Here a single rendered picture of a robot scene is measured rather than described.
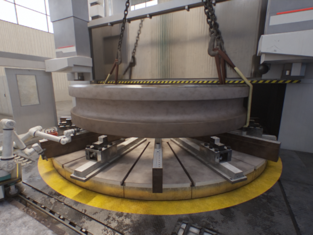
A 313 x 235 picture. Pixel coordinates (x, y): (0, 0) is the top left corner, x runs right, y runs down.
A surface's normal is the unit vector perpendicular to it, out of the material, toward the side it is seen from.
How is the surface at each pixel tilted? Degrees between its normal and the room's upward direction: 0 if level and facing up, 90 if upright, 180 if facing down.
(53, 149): 90
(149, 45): 90
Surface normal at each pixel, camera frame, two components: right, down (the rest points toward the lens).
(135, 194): -0.15, 0.20
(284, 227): 0.00, -0.98
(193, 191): 0.16, 0.20
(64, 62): -0.46, 0.18
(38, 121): 0.89, 0.09
